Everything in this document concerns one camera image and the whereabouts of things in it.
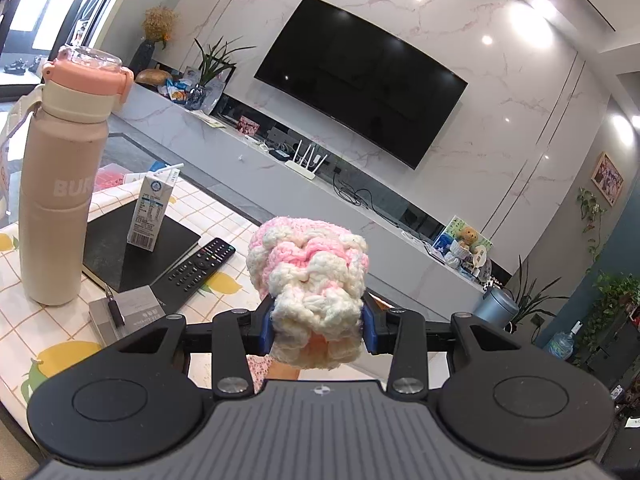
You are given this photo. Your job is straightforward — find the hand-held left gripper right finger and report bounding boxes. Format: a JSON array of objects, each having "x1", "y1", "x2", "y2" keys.
[{"x1": 361, "y1": 291, "x2": 541, "y2": 400}]

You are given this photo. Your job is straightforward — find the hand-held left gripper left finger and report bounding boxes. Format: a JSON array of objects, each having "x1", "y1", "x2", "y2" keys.
[{"x1": 100, "y1": 295, "x2": 276, "y2": 401}]

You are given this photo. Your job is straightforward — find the pink white crochet piece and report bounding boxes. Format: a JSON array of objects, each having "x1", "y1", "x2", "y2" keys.
[{"x1": 246, "y1": 216, "x2": 371, "y2": 372}]

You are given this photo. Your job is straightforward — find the black remote control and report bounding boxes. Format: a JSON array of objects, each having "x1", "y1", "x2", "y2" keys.
[{"x1": 150, "y1": 239, "x2": 237, "y2": 316}]

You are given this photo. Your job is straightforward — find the grey notepad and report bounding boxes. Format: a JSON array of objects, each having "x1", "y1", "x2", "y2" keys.
[{"x1": 89, "y1": 284, "x2": 171, "y2": 348}]

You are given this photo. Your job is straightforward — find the grey-blue trash can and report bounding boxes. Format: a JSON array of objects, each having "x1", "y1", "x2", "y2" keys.
[{"x1": 472, "y1": 287, "x2": 521, "y2": 333}]

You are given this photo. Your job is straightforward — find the printed photo board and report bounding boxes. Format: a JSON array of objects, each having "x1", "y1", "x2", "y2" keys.
[{"x1": 432, "y1": 216, "x2": 493, "y2": 271}]

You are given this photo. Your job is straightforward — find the brown teddy bear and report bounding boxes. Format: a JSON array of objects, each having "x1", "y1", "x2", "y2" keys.
[{"x1": 450, "y1": 226, "x2": 478, "y2": 268}]

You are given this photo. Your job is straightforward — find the black pen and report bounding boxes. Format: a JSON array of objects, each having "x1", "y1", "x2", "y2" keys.
[{"x1": 104, "y1": 284, "x2": 126, "y2": 328}]

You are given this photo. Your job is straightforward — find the white router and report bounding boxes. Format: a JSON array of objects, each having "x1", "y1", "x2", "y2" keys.
[{"x1": 285, "y1": 142, "x2": 328, "y2": 181}]

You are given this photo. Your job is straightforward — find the small milk carton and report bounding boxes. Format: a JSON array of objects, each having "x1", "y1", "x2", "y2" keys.
[{"x1": 126, "y1": 162, "x2": 183, "y2": 252}]

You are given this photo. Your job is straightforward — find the long-leaf potted floor plant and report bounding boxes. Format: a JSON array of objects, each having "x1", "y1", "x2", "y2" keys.
[{"x1": 505, "y1": 255, "x2": 556, "y2": 331}]

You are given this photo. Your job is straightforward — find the black notebook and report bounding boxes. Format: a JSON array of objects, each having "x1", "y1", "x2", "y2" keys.
[{"x1": 82, "y1": 199, "x2": 202, "y2": 293}]

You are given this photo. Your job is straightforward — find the white marble television console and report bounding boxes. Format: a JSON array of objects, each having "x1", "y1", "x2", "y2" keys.
[{"x1": 107, "y1": 82, "x2": 511, "y2": 323}]

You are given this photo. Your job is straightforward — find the blue water jug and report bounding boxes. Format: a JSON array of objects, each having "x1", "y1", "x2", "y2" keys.
[{"x1": 542, "y1": 321, "x2": 583, "y2": 361}]

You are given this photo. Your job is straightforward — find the pink cloth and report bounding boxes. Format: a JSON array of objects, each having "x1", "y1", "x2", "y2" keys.
[{"x1": 95, "y1": 165, "x2": 128, "y2": 191}]

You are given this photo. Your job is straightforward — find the white grid lemon tablecloth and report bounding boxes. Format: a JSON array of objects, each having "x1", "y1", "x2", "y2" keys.
[{"x1": 0, "y1": 177, "x2": 266, "y2": 411}]

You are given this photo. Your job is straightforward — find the beige pink-lidded water bottle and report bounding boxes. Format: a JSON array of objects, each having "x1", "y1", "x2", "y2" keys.
[{"x1": 0, "y1": 46, "x2": 135, "y2": 307}]

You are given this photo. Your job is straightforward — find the tall leafy green plant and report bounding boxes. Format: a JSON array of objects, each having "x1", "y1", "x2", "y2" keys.
[{"x1": 575, "y1": 272, "x2": 640, "y2": 371}]

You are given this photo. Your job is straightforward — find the hanging vine plant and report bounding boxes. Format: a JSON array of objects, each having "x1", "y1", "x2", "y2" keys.
[{"x1": 576, "y1": 187, "x2": 608, "y2": 261}]

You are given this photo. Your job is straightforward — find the snack packets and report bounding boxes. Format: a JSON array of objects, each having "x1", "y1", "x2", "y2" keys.
[{"x1": 159, "y1": 80, "x2": 193, "y2": 106}]

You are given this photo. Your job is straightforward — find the green plant in glass vase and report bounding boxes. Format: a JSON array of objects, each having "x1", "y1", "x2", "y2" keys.
[{"x1": 192, "y1": 36, "x2": 257, "y2": 111}]

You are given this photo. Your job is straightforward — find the brown gourd ornament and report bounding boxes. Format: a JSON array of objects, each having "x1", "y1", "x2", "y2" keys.
[{"x1": 136, "y1": 67, "x2": 173, "y2": 86}]

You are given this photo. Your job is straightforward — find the dried flowers in dark vase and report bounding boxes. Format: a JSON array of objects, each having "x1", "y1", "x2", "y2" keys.
[{"x1": 135, "y1": 6, "x2": 178, "y2": 78}]

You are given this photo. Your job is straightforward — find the black cables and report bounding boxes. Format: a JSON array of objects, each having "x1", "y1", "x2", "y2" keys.
[{"x1": 332, "y1": 185, "x2": 396, "y2": 216}]

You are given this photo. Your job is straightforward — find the black wall television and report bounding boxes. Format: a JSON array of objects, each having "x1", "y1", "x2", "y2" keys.
[{"x1": 254, "y1": 0, "x2": 469, "y2": 170}]

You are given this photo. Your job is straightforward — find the framed wall picture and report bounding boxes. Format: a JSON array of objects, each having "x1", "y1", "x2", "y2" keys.
[{"x1": 591, "y1": 152, "x2": 625, "y2": 207}]

